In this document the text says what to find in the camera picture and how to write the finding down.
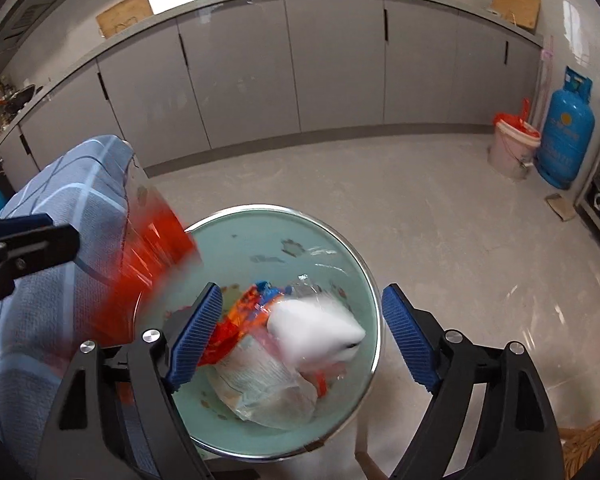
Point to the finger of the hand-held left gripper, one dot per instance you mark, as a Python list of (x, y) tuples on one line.
[(25, 222), (35, 250)]

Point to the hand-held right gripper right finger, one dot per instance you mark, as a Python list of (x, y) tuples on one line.
[(405, 335)]

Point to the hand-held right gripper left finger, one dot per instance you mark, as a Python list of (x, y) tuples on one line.
[(195, 340)]

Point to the orange snack wrapper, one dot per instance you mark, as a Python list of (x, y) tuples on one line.
[(240, 312)]

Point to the clear printed plastic bag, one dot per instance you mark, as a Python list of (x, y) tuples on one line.
[(265, 385)]

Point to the red plastic bag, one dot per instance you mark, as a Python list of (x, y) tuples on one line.
[(150, 255)]

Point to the green trash bin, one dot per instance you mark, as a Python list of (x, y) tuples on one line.
[(260, 240)]

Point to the blue checked tablecloth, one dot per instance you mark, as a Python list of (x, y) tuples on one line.
[(55, 185)]

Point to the condiment rack with bottles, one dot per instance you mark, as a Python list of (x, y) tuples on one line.
[(0, 110)]

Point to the black wok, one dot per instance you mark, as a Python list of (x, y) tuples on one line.
[(17, 95)]

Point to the wooden stool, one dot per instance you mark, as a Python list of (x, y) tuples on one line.
[(370, 466)]

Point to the small cardboard piece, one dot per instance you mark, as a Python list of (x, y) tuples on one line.
[(561, 207)]

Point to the grey range hood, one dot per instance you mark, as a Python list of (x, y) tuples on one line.
[(25, 15)]

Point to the white plastic bucket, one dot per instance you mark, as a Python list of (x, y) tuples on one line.
[(510, 155)]

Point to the red bin liner bag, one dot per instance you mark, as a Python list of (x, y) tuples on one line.
[(517, 122)]

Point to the grey kitchen counter cabinets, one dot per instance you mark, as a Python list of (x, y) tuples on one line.
[(330, 60)]

